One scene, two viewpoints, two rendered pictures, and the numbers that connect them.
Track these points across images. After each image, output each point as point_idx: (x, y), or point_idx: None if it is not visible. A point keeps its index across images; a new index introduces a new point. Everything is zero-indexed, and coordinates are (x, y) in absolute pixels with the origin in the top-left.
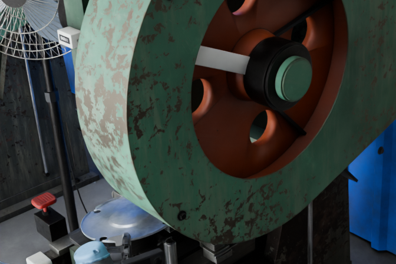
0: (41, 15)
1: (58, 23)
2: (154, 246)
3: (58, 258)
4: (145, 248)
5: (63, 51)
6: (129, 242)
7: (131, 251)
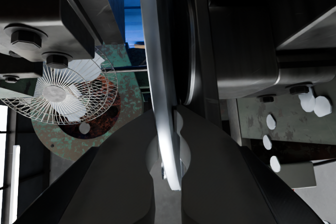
0: (79, 73)
1: (80, 63)
2: None
3: (254, 151)
4: (270, 21)
5: (105, 60)
6: (98, 204)
7: (226, 136)
